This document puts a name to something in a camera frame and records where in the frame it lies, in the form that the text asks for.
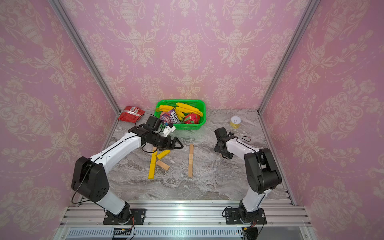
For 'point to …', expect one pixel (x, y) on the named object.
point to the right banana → (183, 107)
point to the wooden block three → (190, 168)
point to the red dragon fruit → (192, 118)
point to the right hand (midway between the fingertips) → (219, 150)
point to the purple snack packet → (169, 117)
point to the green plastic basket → (199, 104)
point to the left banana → (167, 108)
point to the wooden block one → (191, 148)
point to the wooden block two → (190, 159)
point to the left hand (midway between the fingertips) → (178, 147)
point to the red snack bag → (131, 114)
